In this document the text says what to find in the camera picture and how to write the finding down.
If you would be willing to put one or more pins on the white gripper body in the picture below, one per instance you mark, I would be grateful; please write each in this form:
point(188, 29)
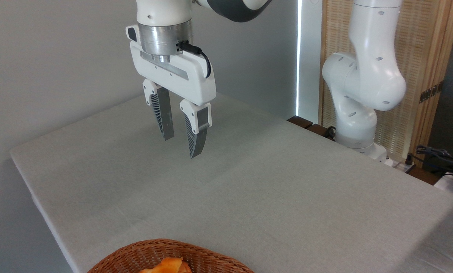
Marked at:
point(188, 81)

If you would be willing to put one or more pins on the ribbed gripper finger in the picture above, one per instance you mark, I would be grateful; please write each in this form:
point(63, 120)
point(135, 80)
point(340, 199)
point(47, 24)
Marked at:
point(164, 113)
point(198, 129)

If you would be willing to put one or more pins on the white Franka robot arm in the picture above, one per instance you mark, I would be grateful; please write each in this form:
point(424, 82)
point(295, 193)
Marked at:
point(367, 76)

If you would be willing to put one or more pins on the golden bread roll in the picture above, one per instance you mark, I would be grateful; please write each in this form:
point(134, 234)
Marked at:
point(169, 264)

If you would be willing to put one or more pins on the grey tablecloth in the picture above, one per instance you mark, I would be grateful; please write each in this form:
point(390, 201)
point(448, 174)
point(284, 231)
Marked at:
point(249, 189)

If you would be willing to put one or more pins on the dark wooden table edge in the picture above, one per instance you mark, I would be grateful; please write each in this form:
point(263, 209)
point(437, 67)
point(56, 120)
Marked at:
point(300, 122)

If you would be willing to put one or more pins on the brown wicker basket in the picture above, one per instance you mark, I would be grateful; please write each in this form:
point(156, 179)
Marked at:
point(143, 254)

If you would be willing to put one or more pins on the wooden slatted folding screen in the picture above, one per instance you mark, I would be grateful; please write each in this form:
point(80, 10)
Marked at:
point(420, 38)

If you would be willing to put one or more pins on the dark metal screen hinge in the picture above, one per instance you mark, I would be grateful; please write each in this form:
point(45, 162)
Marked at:
point(431, 91)

